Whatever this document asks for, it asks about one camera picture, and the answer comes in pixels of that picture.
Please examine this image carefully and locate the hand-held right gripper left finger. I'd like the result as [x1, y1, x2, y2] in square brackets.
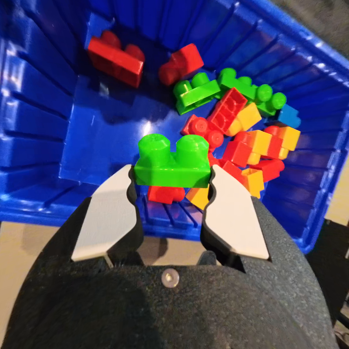
[71, 164, 144, 268]

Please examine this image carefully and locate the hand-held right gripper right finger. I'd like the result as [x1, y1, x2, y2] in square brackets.
[200, 164, 270, 267]

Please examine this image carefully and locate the green two-stud mega block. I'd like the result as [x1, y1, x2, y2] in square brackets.
[134, 134, 212, 189]

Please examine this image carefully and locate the blue plastic bin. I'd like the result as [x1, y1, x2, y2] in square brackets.
[0, 0, 349, 254]

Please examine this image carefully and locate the pile of mixed mega blocks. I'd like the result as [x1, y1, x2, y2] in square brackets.
[87, 30, 302, 211]

